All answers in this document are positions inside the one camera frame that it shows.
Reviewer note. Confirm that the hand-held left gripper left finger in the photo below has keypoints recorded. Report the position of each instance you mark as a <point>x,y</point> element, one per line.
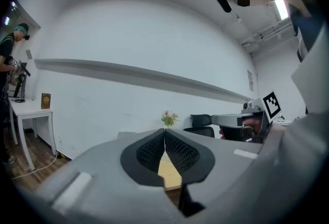
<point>102,187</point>

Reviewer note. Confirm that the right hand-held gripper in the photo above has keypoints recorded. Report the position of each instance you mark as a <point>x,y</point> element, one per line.
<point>259,107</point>

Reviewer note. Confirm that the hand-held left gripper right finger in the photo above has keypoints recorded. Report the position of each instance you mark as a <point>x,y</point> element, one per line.
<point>226,164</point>

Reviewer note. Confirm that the brown upright box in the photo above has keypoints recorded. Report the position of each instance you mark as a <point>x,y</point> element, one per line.
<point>46,101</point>

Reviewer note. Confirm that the person's right hand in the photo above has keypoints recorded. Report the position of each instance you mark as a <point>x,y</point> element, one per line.
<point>250,124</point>

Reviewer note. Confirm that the black office chair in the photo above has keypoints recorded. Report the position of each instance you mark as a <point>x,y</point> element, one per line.
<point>201,121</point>

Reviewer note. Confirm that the pink flower bouquet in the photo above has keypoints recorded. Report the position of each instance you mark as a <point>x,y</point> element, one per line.
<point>169,117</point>

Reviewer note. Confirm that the light wooden desk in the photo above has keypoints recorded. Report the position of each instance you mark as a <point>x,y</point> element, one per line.
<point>169,174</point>

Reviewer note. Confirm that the white table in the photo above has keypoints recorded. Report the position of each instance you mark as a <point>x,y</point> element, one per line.
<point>28,110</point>

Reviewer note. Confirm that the rectangular ceiling light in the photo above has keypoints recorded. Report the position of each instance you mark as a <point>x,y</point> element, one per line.
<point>281,9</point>

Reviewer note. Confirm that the black stand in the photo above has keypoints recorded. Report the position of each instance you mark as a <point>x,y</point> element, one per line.
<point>19,86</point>

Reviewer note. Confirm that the white wall notice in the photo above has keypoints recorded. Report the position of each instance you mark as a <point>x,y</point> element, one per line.
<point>250,80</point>

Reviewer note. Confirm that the grey wall ledge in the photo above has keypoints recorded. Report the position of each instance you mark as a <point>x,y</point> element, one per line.
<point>144,75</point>

